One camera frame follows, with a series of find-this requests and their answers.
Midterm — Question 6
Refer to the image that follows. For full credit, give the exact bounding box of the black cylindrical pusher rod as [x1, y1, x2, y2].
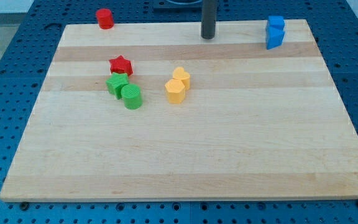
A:
[201, 0, 218, 40]

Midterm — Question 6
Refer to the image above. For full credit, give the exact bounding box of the blue triangle block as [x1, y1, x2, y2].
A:
[265, 26, 285, 50]

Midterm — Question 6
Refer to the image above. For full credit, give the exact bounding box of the blue cube block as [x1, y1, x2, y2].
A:
[267, 16, 285, 30]

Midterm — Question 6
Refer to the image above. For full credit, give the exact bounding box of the yellow heart block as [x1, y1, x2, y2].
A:
[172, 67, 191, 90]

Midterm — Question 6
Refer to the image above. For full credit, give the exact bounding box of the yellow hexagon block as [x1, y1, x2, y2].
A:
[165, 79, 186, 104]

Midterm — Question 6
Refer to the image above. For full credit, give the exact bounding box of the red cylinder block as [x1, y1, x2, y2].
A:
[96, 8, 114, 29]

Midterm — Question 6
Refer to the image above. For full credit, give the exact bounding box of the red star block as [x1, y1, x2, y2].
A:
[109, 55, 133, 76]

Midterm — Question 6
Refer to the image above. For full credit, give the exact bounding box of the green cylinder block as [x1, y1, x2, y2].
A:
[121, 84, 142, 110]

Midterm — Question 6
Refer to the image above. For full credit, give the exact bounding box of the green star block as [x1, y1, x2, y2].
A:
[106, 72, 129, 100]

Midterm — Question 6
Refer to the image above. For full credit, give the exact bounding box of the wooden board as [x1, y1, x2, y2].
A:
[0, 19, 358, 202]

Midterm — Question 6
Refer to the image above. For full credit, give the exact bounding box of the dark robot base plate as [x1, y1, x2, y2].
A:
[151, 0, 203, 11]

